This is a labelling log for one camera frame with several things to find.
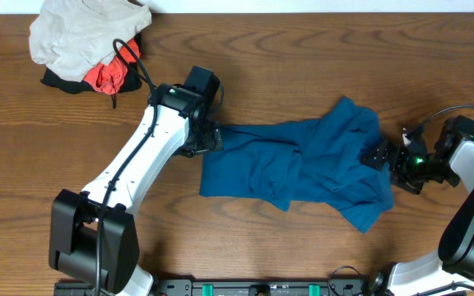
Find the teal blue t-shirt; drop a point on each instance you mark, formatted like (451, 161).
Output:
(317, 160)

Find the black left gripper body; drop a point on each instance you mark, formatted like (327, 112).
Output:
(208, 139)

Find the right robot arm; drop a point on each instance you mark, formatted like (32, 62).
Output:
(450, 269)

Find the red-orange garment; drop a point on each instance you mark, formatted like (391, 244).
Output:
(112, 78)

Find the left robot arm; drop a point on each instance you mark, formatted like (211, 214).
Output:
(93, 236)

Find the beige crumpled garment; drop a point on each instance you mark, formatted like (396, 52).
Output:
(70, 37)

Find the black mounting rail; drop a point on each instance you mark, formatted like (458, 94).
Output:
(344, 287)

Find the black garment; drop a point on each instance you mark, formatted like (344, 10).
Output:
(76, 87)

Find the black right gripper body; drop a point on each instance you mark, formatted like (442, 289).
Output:
(413, 170)

